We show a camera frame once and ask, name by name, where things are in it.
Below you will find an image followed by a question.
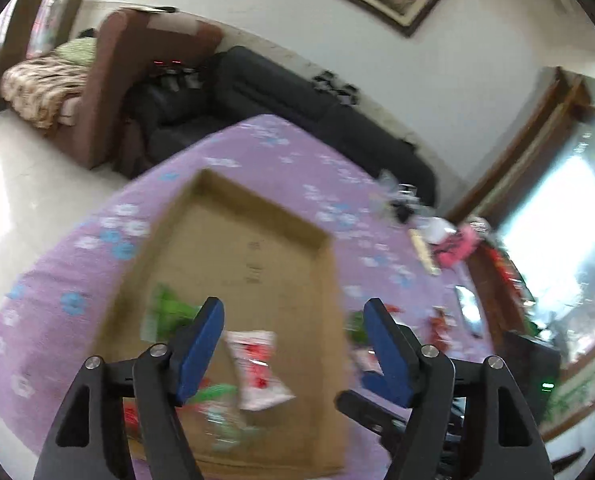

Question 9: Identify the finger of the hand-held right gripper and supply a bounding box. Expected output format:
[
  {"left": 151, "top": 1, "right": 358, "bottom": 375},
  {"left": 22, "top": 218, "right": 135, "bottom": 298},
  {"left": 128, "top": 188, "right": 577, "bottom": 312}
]
[{"left": 335, "top": 390, "right": 414, "bottom": 441}]

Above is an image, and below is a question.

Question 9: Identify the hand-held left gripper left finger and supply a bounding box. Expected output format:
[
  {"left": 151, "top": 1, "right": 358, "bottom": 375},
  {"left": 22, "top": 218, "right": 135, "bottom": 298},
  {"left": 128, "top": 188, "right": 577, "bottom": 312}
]
[{"left": 32, "top": 297, "right": 226, "bottom": 480}]

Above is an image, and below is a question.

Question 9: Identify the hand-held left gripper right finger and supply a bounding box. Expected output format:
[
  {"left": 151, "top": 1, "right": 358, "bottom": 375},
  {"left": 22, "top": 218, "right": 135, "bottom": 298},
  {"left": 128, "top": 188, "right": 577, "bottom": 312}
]
[{"left": 362, "top": 298, "right": 561, "bottom": 480}]

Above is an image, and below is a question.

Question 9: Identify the red white striped snack packet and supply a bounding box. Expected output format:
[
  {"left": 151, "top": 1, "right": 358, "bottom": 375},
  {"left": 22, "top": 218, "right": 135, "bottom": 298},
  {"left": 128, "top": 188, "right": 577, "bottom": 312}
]
[{"left": 355, "top": 350, "right": 381, "bottom": 373}]

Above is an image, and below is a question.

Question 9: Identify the green snack packet white label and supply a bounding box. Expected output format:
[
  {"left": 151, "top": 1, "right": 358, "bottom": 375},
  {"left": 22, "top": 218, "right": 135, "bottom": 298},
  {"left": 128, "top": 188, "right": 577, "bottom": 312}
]
[{"left": 347, "top": 312, "right": 371, "bottom": 346}]

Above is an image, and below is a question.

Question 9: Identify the large green snack packet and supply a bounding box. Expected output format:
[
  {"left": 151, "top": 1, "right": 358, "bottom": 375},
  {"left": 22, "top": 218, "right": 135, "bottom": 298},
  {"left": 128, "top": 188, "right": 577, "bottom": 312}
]
[{"left": 148, "top": 285, "right": 203, "bottom": 341}]

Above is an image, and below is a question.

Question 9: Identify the white red-print snack packet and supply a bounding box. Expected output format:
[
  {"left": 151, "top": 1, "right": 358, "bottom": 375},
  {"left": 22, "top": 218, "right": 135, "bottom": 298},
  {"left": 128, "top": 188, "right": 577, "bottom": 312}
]
[{"left": 225, "top": 330, "right": 296, "bottom": 411}]

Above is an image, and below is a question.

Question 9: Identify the small red snack packet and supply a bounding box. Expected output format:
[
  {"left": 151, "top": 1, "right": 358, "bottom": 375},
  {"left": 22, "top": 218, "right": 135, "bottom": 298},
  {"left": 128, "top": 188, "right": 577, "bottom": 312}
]
[{"left": 425, "top": 310, "right": 453, "bottom": 351}]

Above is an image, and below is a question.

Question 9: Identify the clear green-trim snack packet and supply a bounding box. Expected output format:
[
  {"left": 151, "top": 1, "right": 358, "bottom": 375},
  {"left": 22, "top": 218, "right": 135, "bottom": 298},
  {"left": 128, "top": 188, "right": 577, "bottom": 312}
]
[{"left": 192, "top": 385, "right": 243, "bottom": 456}]

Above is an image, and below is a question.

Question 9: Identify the long red snack packet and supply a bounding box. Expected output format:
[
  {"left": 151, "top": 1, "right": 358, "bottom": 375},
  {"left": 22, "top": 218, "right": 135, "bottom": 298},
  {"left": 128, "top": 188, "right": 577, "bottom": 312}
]
[{"left": 122, "top": 400, "right": 141, "bottom": 436}]

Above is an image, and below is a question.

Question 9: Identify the shallow cardboard tray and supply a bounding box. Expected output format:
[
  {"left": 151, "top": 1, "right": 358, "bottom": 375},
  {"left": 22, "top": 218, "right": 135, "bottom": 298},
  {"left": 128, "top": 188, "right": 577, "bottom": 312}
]
[{"left": 92, "top": 169, "right": 351, "bottom": 476}]

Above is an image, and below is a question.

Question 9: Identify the black phone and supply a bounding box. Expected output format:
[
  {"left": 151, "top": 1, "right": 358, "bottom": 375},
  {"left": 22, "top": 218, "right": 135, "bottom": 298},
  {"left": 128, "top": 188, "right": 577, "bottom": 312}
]
[{"left": 455, "top": 285, "right": 483, "bottom": 338}]

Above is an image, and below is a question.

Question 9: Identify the yellow box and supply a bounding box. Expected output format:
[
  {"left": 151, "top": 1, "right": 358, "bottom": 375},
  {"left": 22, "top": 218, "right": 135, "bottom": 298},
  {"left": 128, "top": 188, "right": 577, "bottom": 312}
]
[{"left": 410, "top": 230, "right": 441, "bottom": 276}]

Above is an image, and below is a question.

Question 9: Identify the pink bottle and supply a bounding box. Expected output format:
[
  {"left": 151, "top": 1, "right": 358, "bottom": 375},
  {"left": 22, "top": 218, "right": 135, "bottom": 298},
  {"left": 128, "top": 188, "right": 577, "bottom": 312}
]
[{"left": 437, "top": 225, "right": 481, "bottom": 268}]

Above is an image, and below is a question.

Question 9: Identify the white plastic bag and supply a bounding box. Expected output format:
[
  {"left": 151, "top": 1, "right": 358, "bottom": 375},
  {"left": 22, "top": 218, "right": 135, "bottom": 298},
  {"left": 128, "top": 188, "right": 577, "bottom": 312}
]
[{"left": 422, "top": 217, "right": 458, "bottom": 243}]

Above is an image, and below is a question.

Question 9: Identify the black cup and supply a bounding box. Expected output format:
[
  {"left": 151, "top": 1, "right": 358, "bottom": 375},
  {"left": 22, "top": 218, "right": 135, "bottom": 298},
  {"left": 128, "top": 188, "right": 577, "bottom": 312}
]
[{"left": 390, "top": 187, "right": 418, "bottom": 223}]

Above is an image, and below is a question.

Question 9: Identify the wooden framed window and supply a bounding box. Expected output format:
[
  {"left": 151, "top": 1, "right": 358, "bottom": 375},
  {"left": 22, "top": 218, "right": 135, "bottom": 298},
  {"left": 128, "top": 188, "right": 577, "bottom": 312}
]
[{"left": 447, "top": 65, "right": 595, "bottom": 441}]

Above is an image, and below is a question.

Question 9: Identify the purple floral tablecloth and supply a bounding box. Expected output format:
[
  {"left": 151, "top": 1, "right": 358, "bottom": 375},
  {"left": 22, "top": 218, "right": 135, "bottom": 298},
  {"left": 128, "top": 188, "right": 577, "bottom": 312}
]
[{"left": 0, "top": 114, "right": 498, "bottom": 480}]

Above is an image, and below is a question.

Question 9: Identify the clear plastic bag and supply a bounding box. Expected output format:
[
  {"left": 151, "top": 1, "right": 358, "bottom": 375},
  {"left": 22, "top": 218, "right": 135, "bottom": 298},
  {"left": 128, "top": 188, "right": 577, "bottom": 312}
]
[{"left": 377, "top": 170, "right": 403, "bottom": 196}]

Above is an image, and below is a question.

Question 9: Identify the black backpack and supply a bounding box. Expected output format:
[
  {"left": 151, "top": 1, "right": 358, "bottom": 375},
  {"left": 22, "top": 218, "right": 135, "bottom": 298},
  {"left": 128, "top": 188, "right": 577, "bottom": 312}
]
[{"left": 128, "top": 62, "right": 213, "bottom": 126}]

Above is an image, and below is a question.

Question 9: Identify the black leather sofa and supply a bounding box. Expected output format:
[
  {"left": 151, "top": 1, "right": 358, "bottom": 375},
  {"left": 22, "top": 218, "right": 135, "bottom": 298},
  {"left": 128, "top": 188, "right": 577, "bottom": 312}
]
[{"left": 120, "top": 45, "right": 435, "bottom": 208}]

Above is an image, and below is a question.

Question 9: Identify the brown sofa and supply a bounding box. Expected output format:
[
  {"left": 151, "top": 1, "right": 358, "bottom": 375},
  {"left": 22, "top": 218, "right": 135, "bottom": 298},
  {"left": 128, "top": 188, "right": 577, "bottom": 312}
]
[{"left": 42, "top": 7, "right": 223, "bottom": 171}]

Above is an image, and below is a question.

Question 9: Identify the brown patterned blanket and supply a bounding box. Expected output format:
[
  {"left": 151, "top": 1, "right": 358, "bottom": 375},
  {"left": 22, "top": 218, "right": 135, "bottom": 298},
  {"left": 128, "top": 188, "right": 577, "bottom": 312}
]
[{"left": 0, "top": 55, "right": 91, "bottom": 128}]

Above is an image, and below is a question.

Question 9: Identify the green pillow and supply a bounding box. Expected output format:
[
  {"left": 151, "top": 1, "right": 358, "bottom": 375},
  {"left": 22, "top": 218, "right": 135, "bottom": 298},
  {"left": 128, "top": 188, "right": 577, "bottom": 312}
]
[{"left": 55, "top": 37, "right": 98, "bottom": 66}]

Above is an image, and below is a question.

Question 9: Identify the wooden glass door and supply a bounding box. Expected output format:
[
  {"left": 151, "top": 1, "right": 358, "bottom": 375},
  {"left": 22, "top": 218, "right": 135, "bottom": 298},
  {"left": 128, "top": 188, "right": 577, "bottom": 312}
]
[{"left": 22, "top": 0, "right": 103, "bottom": 58}]

